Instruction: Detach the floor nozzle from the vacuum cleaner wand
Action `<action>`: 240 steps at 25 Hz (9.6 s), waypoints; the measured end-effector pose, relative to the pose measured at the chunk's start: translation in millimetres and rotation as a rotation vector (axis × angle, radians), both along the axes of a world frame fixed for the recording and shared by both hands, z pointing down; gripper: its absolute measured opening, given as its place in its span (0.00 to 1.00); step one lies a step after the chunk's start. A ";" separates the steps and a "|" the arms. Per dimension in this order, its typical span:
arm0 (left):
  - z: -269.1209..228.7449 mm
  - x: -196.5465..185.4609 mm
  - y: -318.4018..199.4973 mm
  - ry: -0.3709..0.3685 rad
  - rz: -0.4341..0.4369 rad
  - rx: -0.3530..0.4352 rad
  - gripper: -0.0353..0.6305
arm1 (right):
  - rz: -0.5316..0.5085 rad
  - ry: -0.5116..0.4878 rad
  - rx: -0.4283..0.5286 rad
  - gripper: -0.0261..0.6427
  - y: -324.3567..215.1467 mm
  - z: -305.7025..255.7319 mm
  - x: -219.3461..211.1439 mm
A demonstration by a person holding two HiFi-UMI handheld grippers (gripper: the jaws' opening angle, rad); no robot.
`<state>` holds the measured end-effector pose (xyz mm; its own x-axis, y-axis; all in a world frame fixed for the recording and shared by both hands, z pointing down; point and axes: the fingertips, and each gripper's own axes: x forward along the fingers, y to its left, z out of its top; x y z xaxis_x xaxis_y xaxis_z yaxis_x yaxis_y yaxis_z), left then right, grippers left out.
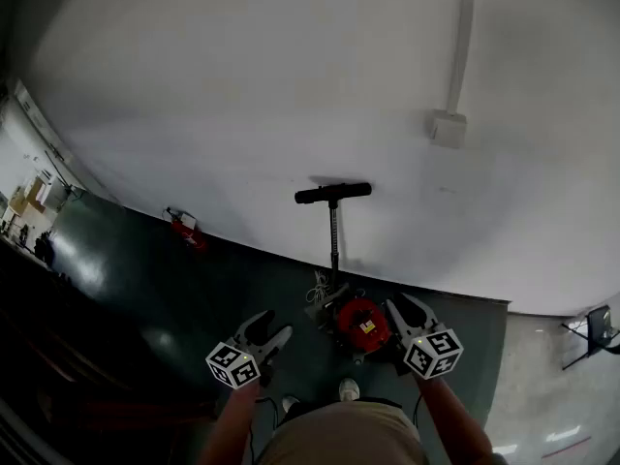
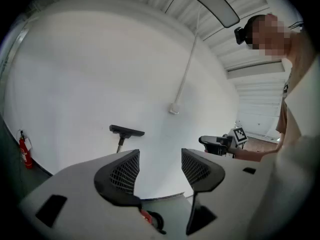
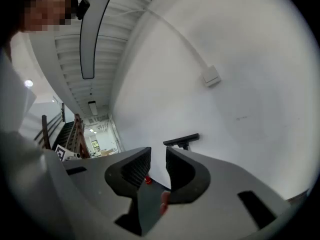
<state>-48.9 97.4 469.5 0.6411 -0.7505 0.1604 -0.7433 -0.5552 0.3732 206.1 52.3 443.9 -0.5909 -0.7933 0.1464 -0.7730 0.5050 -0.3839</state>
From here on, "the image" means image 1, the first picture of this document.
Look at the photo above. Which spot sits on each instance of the black folding chair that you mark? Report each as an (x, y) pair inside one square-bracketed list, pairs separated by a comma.
[(593, 334)]

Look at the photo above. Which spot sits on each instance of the black vacuum cleaner wand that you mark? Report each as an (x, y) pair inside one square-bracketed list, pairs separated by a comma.
[(333, 240)]

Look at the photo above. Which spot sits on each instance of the person's white shoe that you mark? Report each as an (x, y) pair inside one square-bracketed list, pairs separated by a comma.
[(349, 388), (289, 403)]

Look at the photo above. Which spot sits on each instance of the person's left forearm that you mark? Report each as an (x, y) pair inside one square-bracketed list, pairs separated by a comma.
[(231, 424)]

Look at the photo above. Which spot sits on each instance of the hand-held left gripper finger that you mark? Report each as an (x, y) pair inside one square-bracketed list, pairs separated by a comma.
[(254, 328), (280, 338)]

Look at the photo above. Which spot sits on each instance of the red fire extinguisher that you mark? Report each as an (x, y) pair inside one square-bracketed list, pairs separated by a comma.
[(186, 228)]

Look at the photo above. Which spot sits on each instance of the white wall junction box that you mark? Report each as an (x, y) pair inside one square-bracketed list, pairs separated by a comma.
[(448, 128)]

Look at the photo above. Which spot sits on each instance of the person's right forearm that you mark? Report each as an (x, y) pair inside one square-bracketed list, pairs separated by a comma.
[(453, 424)]

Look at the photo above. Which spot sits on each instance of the white wall conduit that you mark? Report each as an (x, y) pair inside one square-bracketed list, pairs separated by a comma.
[(461, 41)]

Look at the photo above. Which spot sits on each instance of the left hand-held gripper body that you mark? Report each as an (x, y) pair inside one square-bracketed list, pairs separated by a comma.
[(233, 363)]

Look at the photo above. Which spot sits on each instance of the stack of cardboard boxes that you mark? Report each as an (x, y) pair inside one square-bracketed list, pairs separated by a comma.
[(31, 196)]

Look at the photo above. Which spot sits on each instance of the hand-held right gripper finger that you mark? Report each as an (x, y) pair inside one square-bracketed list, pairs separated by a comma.
[(420, 312), (397, 321)]

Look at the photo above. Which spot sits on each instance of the person's white left shoe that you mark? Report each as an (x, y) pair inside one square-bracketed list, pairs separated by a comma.
[(289, 403)]

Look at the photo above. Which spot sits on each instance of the person's white right shoe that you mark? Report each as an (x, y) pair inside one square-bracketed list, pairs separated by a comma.
[(349, 388)]

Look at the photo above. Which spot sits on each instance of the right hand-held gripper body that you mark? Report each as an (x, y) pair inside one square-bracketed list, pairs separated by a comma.
[(432, 354)]

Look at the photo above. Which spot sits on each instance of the person's beige shirt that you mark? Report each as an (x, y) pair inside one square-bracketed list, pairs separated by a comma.
[(341, 436)]

